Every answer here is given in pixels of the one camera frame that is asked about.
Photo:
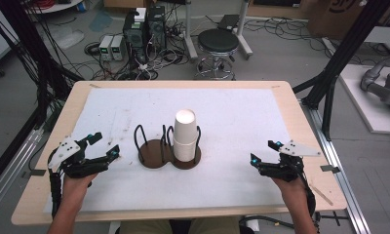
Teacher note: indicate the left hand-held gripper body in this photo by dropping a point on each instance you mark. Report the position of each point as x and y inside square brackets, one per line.
[66, 151]

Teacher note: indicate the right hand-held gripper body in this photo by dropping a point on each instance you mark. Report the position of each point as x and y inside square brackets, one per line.
[297, 150]

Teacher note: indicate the white paper cup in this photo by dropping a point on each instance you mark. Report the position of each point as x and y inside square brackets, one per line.
[185, 152]
[185, 125]

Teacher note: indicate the person's left hand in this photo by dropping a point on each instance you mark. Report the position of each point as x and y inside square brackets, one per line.
[75, 187]

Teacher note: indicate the person's right hand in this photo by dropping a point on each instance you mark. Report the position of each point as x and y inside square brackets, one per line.
[293, 191]

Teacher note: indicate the black tape strip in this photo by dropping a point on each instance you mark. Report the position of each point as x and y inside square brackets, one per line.
[329, 168]
[37, 173]

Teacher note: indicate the white table mat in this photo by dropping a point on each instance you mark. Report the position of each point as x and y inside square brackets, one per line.
[232, 113]

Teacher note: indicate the white power adapter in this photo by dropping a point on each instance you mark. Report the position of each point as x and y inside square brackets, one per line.
[253, 225]

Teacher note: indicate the person's right leg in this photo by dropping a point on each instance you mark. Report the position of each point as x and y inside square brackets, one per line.
[214, 226]

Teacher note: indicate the person's leg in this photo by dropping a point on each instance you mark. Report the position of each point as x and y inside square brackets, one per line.
[214, 226]
[144, 227]

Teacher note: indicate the person's left leg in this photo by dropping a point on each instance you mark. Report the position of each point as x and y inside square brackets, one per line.
[144, 227]

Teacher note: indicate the white platform board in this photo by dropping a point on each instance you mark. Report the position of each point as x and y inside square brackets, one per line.
[365, 107]

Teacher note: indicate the grey power supply unit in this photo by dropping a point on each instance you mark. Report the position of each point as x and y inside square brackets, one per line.
[118, 48]
[106, 48]

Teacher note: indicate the clear plastic bag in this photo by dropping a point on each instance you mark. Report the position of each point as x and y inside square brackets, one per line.
[68, 37]

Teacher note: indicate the black computer tower, white top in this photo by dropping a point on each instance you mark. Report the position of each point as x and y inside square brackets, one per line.
[135, 35]

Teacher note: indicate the white metal stand leg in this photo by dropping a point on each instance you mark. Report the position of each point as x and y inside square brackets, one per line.
[243, 32]
[189, 32]

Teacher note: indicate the black round stool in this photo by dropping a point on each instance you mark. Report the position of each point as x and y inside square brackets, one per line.
[218, 40]

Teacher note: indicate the black flat device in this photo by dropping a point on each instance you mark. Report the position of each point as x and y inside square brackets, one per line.
[228, 21]

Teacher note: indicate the cardboard box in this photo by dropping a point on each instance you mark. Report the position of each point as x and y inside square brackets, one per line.
[332, 19]

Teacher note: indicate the round white table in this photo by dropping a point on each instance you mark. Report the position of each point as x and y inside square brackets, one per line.
[58, 7]

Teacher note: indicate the grey side table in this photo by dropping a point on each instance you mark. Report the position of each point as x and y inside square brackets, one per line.
[384, 34]

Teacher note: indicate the aluminium rail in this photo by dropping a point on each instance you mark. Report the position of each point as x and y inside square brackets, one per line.
[341, 182]
[14, 162]

